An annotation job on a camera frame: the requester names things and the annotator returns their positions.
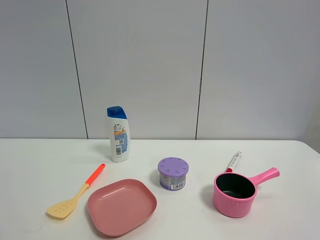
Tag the white marker with red cap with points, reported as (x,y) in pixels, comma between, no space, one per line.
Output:
(233,163)

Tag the white blue shampoo bottle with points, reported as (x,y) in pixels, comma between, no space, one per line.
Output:
(119,134)

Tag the purple lidded round container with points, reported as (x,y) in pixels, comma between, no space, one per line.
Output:
(172,173)

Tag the pink square plate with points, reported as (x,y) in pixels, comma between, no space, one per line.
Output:
(121,207)

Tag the orange yellow slotted spatula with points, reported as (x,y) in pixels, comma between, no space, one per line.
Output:
(63,209)

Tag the pink saucepan with handle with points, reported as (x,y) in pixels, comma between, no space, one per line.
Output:
(234,194)

